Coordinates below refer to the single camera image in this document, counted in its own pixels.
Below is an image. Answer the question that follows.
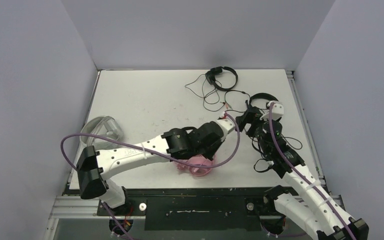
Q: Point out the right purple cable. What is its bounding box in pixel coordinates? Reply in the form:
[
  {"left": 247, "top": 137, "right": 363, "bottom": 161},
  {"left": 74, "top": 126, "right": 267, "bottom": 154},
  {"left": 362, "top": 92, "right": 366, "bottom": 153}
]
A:
[{"left": 268, "top": 101, "right": 359, "bottom": 240}]

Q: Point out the aluminium frame rail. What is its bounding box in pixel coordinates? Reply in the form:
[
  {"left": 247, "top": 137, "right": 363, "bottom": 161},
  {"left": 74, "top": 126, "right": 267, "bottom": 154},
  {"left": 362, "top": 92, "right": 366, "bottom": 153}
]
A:
[{"left": 44, "top": 194, "right": 349, "bottom": 240}]

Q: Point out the white grey gaming headset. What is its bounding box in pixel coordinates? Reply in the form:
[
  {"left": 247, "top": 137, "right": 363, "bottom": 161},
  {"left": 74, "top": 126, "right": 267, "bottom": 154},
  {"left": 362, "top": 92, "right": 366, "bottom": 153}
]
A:
[{"left": 79, "top": 116, "right": 124, "bottom": 150}]

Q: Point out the black headset with microphone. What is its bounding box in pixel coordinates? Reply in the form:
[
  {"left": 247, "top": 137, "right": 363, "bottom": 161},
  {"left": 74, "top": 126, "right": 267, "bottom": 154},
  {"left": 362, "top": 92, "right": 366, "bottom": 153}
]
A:
[{"left": 232, "top": 92, "right": 297, "bottom": 154}]

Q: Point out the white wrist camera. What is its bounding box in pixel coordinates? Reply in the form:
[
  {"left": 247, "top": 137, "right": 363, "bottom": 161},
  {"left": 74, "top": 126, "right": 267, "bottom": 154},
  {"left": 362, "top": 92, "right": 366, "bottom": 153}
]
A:
[
  {"left": 216, "top": 115, "right": 236, "bottom": 136},
  {"left": 259, "top": 100, "right": 285, "bottom": 121}
]

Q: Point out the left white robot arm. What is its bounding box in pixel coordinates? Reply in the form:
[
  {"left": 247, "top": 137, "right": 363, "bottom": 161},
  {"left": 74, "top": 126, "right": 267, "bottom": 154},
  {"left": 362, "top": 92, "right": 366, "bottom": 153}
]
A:
[{"left": 76, "top": 119, "right": 235, "bottom": 215}]

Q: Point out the small black on-ear headphones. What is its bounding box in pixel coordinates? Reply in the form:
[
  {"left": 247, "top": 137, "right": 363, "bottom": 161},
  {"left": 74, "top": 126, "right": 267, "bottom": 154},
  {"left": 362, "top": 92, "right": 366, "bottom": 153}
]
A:
[{"left": 184, "top": 66, "right": 239, "bottom": 113}]

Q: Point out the pink headset with cable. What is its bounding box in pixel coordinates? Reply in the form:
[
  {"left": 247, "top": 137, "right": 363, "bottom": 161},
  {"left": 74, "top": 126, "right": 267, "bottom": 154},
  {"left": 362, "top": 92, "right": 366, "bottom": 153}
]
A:
[{"left": 175, "top": 155, "right": 213, "bottom": 177}]

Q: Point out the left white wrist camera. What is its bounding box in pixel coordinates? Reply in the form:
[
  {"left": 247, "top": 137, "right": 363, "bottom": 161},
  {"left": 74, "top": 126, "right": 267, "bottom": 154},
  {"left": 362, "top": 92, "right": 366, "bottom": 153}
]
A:
[{"left": 216, "top": 115, "right": 236, "bottom": 136}]

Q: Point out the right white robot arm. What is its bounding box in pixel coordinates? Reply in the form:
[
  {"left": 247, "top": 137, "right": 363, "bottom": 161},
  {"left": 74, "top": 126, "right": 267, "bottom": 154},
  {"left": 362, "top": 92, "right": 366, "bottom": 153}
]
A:
[{"left": 235, "top": 110, "right": 369, "bottom": 240}]

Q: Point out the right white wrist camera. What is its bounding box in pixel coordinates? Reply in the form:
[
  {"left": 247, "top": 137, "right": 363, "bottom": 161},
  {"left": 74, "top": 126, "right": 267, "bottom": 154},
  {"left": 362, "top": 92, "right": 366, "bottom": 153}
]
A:
[{"left": 259, "top": 100, "right": 285, "bottom": 121}]

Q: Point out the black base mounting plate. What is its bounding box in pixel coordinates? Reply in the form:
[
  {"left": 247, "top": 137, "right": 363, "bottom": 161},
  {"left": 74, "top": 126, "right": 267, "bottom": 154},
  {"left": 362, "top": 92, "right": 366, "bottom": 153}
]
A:
[{"left": 114, "top": 187, "right": 281, "bottom": 232}]

